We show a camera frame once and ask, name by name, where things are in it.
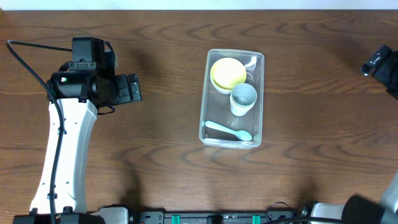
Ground grey cup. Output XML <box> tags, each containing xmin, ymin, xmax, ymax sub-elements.
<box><xmin>231</xmin><ymin>83</ymin><xmax>257</xmax><ymax>108</ymax></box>

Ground white plastic fork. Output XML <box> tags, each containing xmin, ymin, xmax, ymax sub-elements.
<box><xmin>203</xmin><ymin>138</ymin><xmax>258</xmax><ymax>149</ymax></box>

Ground mint green spoon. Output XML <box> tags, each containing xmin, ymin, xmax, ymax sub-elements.
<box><xmin>205</xmin><ymin>121</ymin><xmax>252</xmax><ymax>141</ymax></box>

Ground white bowl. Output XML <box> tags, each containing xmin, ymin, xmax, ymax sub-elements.
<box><xmin>210</xmin><ymin>78</ymin><xmax>231</xmax><ymax>95</ymax></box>

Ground yellow bowl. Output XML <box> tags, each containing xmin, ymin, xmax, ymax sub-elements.
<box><xmin>210</xmin><ymin>58</ymin><xmax>247</xmax><ymax>90</ymax></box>

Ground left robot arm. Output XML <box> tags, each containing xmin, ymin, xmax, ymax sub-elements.
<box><xmin>13</xmin><ymin>71</ymin><xmax>139</xmax><ymax>223</ymax></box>

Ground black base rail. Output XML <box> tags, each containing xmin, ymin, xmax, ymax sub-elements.
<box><xmin>93</xmin><ymin>201</ymin><xmax>312</xmax><ymax>224</ymax></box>

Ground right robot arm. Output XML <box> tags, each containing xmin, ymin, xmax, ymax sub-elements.
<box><xmin>300</xmin><ymin>45</ymin><xmax>397</xmax><ymax>224</ymax></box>

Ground clear plastic container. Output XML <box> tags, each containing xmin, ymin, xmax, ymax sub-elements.
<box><xmin>199</xmin><ymin>49</ymin><xmax>266</xmax><ymax>147</ymax></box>

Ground white cup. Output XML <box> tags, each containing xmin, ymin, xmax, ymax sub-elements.
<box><xmin>230</xmin><ymin>101</ymin><xmax>254</xmax><ymax>116</ymax></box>

